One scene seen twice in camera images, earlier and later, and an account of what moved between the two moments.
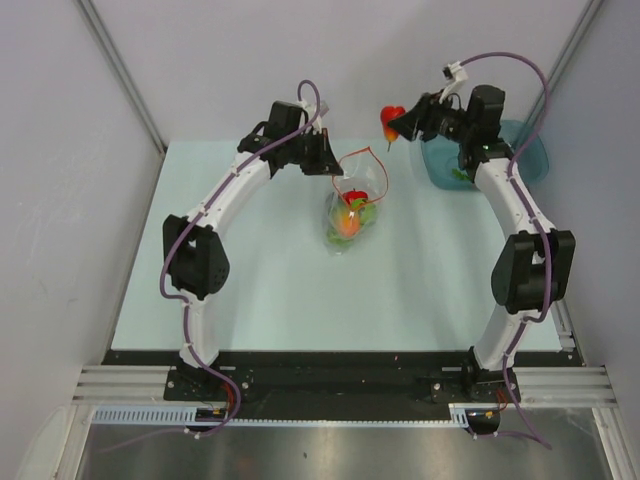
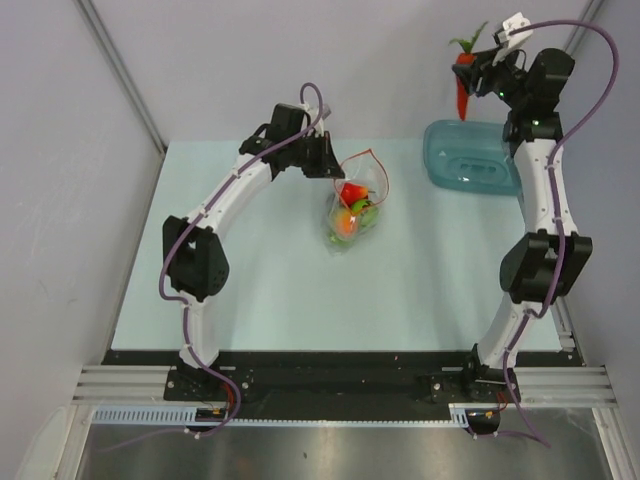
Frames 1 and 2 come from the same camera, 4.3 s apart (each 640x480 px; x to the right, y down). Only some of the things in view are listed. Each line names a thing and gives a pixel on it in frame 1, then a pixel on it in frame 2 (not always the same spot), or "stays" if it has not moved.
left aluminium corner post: [114, 55] stays
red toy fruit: [354, 195] → [359, 204]
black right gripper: [422, 117] → [472, 74]
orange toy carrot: [390, 136] → [466, 58]
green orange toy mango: [348, 221] stays
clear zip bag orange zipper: [361, 181] stays
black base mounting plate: [340, 380] stays
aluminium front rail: [533, 386] stays
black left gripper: [324, 162] stays
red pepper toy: [388, 113] → [355, 195]
